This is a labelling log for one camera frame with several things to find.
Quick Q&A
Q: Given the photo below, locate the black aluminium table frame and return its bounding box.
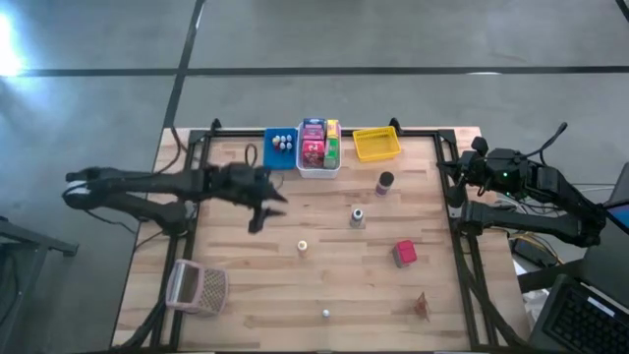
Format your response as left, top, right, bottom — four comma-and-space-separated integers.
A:
117, 128, 530, 351

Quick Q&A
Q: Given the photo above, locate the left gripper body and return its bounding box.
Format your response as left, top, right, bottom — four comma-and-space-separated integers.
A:
225, 166, 274, 235

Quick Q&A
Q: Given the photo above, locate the spice jar black lid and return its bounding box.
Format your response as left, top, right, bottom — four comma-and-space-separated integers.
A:
374, 170, 396, 198

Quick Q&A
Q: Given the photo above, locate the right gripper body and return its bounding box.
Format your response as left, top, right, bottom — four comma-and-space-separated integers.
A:
444, 136, 492, 207

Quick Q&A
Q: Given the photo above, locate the blue plastic basket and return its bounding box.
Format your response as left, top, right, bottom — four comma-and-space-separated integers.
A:
262, 127, 300, 171

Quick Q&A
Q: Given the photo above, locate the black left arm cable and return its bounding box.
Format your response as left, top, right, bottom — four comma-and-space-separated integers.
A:
166, 127, 286, 193

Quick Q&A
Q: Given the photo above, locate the grey laptop with keyboard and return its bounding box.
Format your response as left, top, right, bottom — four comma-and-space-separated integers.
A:
528, 225, 629, 354

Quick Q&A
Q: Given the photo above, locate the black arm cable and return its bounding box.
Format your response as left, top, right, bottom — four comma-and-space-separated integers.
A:
538, 121, 570, 158
166, 127, 286, 193

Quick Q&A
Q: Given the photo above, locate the black bar beside table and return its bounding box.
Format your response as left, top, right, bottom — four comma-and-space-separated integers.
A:
518, 260, 581, 294

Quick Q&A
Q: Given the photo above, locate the pink plastic basket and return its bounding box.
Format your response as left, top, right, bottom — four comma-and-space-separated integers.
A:
165, 259, 231, 316

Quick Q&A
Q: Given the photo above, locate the black power adapter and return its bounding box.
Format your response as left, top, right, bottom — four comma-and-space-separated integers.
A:
510, 238, 556, 269

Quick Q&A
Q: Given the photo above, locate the dark metal bench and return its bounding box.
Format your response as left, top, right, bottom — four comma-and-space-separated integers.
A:
0, 215, 80, 354

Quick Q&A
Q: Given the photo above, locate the white plastic basket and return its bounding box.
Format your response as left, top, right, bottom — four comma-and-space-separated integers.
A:
296, 122, 344, 180

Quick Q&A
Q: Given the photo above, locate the yellow plastic basket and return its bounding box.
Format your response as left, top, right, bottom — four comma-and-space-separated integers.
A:
352, 125, 403, 163

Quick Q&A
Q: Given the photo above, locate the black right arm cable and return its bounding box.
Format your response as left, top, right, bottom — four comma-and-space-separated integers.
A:
538, 121, 570, 158

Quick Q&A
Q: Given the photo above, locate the smoked paprika tin red lid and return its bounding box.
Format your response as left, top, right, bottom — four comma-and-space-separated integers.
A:
391, 239, 419, 269

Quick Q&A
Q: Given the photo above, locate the green Apple Jacks cereal box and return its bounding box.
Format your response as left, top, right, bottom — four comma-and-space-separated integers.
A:
322, 138, 341, 170

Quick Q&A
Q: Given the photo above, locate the red Froot Loops cereal box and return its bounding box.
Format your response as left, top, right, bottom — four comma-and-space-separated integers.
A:
301, 140, 326, 169

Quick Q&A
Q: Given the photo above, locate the laptop with blue screen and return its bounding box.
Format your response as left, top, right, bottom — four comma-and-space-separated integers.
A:
600, 161, 629, 236

